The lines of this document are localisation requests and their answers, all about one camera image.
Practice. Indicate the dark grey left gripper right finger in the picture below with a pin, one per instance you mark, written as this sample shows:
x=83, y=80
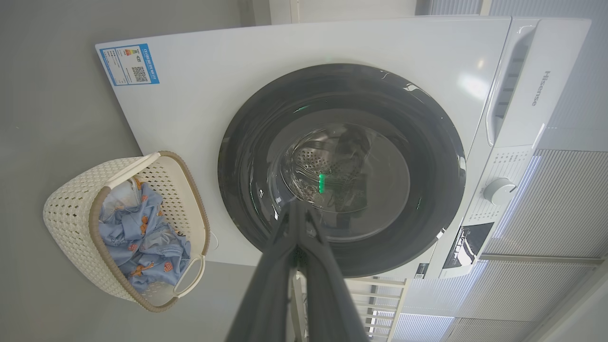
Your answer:
x=332, y=304

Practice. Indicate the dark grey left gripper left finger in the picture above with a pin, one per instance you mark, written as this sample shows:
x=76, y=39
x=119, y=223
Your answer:
x=266, y=294

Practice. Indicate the blue orange-print garment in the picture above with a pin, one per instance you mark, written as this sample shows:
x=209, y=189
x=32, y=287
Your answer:
x=121, y=199
x=152, y=256

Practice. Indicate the black round washer door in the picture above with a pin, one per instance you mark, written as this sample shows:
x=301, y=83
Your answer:
x=247, y=142

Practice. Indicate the steel perforated washer drum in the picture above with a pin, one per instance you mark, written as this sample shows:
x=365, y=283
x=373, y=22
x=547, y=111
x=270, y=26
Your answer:
x=313, y=161

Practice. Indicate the white front-load washing machine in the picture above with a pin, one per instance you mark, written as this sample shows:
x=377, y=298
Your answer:
x=190, y=95

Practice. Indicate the white slatted rack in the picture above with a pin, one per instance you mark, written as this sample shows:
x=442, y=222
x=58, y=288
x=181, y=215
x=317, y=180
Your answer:
x=375, y=304

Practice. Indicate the round white filter cover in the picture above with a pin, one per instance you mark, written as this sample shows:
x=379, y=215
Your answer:
x=213, y=241

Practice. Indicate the black display panel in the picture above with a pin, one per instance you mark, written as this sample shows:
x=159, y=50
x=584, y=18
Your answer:
x=468, y=244

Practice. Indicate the white control knob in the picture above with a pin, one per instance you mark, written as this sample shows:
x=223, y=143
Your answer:
x=498, y=191

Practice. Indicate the cream perforated laundry basket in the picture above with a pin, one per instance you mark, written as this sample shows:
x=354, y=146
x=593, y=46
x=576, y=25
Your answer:
x=71, y=204

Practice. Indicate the blue energy label sticker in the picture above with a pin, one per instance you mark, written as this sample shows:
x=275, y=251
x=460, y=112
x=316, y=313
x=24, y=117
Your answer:
x=129, y=65

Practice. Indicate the white detergent drawer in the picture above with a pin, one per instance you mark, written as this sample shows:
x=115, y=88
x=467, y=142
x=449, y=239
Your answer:
x=551, y=95

